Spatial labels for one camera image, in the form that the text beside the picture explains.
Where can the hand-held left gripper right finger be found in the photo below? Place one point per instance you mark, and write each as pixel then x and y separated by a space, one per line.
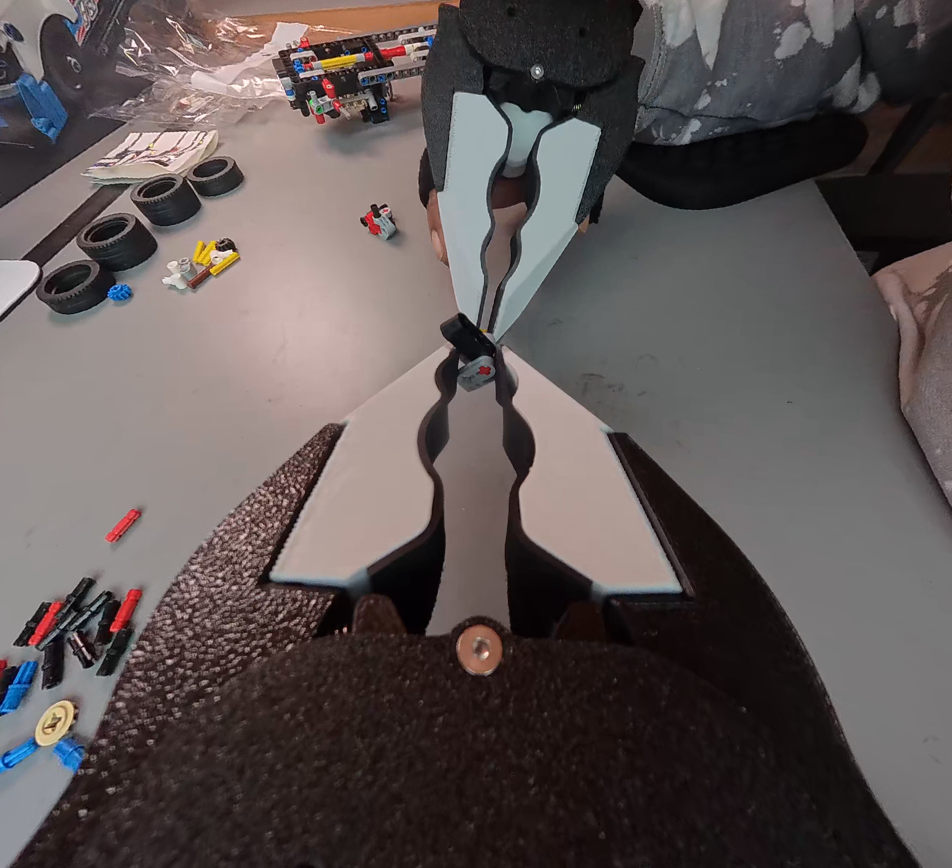
pixel 595 511

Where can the small blue gear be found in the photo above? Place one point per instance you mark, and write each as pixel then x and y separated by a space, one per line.
pixel 119 293

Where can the black toy tire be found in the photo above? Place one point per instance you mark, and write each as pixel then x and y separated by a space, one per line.
pixel 74 302
pixel 216 187
pixel 117 259
pixel 165 215

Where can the grey desk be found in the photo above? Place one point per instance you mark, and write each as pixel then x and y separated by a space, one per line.
pixel 669 362

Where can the sticker sheet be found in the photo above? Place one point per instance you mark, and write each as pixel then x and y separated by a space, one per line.
pixel 156 154

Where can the white toy connector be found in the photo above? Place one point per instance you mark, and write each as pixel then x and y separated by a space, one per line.
pixel 175 280

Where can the wooden board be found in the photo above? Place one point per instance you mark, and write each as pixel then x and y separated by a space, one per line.
pixel 357 16

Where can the person's right hand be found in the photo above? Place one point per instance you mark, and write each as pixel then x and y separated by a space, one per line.
pixel 439 235

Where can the pile of small connector pins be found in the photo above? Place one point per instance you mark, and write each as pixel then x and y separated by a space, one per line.
pixel 82 607

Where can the tan round gear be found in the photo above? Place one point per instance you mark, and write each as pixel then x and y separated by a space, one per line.
pixel 56 721

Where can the white crumpled plastic bag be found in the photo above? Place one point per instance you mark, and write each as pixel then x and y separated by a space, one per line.
pixel 290 35

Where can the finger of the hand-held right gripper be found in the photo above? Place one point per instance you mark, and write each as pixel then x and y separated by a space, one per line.
pixel 565 191
pixel 468 176

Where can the toy brick car chassis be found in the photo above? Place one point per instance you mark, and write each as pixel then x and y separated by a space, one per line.
pixel 335 68

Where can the person's right forearm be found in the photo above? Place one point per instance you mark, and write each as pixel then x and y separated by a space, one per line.
pixel 781 27

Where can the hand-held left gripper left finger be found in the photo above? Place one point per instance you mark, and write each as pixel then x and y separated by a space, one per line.
pixel 349 511

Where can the brown toy axle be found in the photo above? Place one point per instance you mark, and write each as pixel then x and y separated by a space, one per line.
pixel 199 279

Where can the red connector pin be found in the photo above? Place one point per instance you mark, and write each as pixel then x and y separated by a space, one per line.
pixel 123 524

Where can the toy car set box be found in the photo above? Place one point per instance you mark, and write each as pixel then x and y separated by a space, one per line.
pixel 59 5

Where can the yellow toy beam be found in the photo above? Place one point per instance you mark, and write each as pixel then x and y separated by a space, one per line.
pixel 201 250
pixel 223 263

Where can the small grey toy brick assembly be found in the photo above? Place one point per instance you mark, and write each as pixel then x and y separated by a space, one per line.
pixel 379 222
pixel 472 354

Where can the clear plastic bag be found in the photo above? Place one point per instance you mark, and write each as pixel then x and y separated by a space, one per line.
pixel 171 49

